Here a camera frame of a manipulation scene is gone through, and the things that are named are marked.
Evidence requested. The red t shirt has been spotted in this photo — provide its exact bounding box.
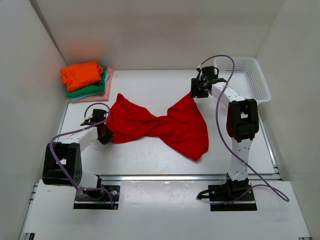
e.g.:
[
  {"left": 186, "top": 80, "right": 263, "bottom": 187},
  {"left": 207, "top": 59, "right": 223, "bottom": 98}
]
[{"left": 106, "top": 93, "right": 209, "bottom": 162}]

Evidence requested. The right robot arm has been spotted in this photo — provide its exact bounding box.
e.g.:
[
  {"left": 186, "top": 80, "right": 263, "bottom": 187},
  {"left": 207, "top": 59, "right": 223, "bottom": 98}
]
[{"left": 191, "top": 78, "right": 259, "bottom": 182}]

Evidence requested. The folded orange t shirt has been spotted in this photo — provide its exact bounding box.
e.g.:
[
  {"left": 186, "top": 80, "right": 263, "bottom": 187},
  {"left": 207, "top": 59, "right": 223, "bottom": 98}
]
[{"left": 60, "top": 60, "right": 104, "bottom": 92}]

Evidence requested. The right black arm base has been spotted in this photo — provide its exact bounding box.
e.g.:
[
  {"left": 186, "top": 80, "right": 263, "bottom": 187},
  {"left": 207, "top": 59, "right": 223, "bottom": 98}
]
[{"left": 196, "top": 176, "right": 258, "bottom": 212}]

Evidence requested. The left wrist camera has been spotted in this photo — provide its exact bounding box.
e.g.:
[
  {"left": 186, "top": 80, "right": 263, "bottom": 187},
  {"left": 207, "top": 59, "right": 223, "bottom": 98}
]
[{"left": 80, "top": 109, "right": 108, "bottom": 126}]

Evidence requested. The folded mint t shirt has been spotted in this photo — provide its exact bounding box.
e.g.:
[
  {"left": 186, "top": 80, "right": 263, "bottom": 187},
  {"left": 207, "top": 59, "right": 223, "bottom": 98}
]
[{"left": 70, "top": 69, "right": 111, "bottom": 101}]

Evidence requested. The folded pink t shirt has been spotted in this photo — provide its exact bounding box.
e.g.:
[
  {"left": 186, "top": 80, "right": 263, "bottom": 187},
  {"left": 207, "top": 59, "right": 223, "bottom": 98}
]
[{"left": 67, "top": 67, "right": 114, "bottom": 103}]

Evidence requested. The folded green t shirt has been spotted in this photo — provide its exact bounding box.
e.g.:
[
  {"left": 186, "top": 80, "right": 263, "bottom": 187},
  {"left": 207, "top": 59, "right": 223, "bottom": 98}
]
[{"left": 65, "top": 66, "right": 108, "bottom": 99}]

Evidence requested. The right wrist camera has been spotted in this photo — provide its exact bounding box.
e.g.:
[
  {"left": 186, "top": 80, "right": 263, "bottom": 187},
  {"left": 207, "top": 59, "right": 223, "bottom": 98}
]
[{"left": 196, "top": 66, "right": 219, "bottom": 82}]

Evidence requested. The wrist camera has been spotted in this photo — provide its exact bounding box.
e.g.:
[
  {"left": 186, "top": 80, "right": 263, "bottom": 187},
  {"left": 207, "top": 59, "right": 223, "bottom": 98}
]
[
  {"left": 80, "top": 109, "right": 108, "bottom": 126},
  {"left": 196, "top": 66, "right": 219, "bottom": 82}
]

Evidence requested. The aluminium table rail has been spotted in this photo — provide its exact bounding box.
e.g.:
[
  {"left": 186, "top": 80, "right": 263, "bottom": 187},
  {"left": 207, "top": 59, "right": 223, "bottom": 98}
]
[{"left": 97, "top": 173, "right": 280, "bottom": 183}]

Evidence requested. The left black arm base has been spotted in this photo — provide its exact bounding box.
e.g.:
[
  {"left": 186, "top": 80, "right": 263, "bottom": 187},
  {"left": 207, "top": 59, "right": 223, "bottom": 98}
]
[{"left": 73, "top": 180, "right": 121, "bottom": 210}]

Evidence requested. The white plastic basket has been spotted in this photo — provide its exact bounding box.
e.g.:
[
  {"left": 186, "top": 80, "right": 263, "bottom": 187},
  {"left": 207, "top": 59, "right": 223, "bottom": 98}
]
[{"left": 213, "top": 56, "right": 271, "bottom": 105}]

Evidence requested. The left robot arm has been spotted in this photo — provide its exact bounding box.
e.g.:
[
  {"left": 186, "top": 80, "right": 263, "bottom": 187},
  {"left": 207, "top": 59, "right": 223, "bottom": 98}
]
[{"left": 42, "top": 123, "right": 115, "bottom": 199}]

